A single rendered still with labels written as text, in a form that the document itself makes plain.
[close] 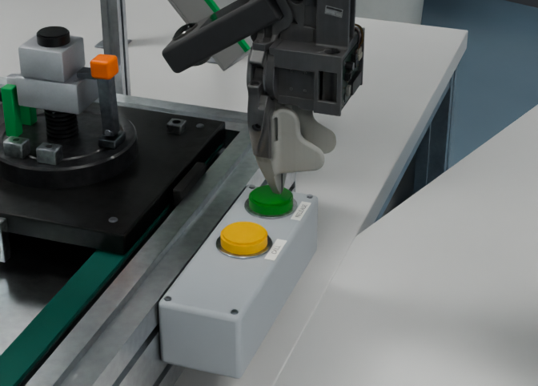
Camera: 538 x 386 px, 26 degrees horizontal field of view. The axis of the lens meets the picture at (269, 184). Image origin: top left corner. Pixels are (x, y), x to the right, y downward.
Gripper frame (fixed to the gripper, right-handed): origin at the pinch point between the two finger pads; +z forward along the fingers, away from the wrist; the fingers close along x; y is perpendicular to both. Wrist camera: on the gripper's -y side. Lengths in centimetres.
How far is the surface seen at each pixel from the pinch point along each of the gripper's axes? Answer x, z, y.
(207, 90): 43, 13, -24
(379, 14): 282, 89, -58
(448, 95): 71, 21, 3
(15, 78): -0.6, -6.4, -24.6
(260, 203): -1.8, 1.7, -0.4
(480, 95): 249, 99, -17
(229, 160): 7.2, 2.9, -6.7
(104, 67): 0.5, -8.2, -16.0
